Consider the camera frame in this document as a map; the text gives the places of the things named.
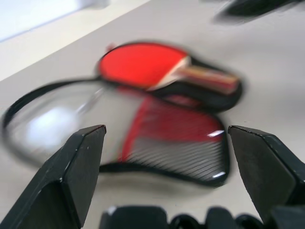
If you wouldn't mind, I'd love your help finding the red table tennis paddle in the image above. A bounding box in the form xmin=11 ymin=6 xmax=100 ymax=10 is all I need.
xmin=98 ymin=42 xmax=240 ymax=94

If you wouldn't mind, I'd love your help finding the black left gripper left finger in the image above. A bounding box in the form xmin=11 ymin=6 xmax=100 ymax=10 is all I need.
xmin=0 ymin=124 xmax=107 ymax=229

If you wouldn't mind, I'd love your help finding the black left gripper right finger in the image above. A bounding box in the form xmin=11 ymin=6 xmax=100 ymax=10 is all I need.
xmin=227 ymin=125 xmax=305 ymax=224

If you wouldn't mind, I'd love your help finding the black red paddle case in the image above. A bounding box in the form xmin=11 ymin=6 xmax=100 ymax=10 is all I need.
xmin=1 ymin=41 xmax=244 ymax=188

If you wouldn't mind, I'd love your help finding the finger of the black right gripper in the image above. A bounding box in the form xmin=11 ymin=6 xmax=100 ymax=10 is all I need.
xmin=214 ymin=0 xmax=305 ymax=23

